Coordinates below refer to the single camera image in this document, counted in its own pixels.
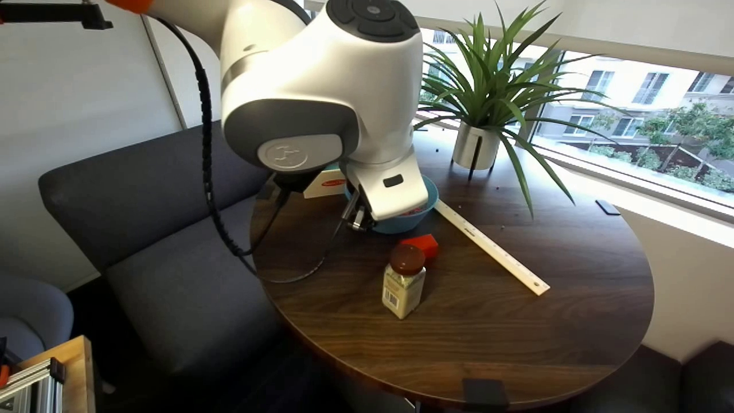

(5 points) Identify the white plant pot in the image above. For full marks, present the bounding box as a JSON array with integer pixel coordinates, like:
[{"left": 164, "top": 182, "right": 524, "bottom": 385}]
[{"left": 453, "top": 124, "right": 501, "bottom": 175}]

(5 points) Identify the round dark wooden table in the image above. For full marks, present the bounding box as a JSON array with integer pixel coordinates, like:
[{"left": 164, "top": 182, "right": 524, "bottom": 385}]
[{"left": 253, "top": 134, "right": 654, "bottom": 412}]

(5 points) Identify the spice jar with brown lid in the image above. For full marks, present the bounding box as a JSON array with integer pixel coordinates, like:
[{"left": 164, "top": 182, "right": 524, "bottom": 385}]
[{"left": 381, "top": 244, "right": 428, "bottom": 320}]

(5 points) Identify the dark grey sofa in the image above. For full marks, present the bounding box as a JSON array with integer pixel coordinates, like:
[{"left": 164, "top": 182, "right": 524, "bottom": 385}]
[{"left": 39, "top": 128, "right": 303, "bottom": 383}]

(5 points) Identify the blue bowl with colourful beads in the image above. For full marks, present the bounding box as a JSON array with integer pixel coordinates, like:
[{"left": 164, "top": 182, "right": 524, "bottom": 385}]
[{"left": 371, "top": 180, "right": 439, "bottom": 234}]

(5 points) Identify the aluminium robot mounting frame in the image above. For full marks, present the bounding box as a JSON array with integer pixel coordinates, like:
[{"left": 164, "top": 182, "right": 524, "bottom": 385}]
[{"left": 0, "top": 337, "right": 100, "bottom": 413}]

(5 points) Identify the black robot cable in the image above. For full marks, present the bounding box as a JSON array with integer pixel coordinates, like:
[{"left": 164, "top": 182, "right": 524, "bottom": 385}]
[{"left": 152, "top": 16, "right": 295, "bottom": 260}]

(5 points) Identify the green potted plant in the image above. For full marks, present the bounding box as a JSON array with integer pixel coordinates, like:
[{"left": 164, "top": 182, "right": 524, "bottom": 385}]
[{"left": 418, "top": 2, "right": 604, "bottom": 212}]

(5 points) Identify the blue-grey lounge chair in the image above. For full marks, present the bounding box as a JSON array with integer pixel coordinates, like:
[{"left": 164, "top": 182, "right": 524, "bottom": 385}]
[{"left": 0, "top": 274, "right": 74, "bottom": 361}]

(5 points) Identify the long wooden stick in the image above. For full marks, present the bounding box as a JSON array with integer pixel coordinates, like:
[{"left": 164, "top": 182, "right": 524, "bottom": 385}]
[{"left": 433, "top": 200, "right": 551, "bottom": 297}]

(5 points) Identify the small orange block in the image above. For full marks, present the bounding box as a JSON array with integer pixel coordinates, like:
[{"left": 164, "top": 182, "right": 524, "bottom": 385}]
[{"left": 407, "top": 234, "right": 441, "bottom": 264}]

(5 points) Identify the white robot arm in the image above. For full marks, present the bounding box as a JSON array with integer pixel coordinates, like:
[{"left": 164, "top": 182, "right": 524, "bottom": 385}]
[{"left": 109, "top": 0, "right": 430, "bottom": 220}]

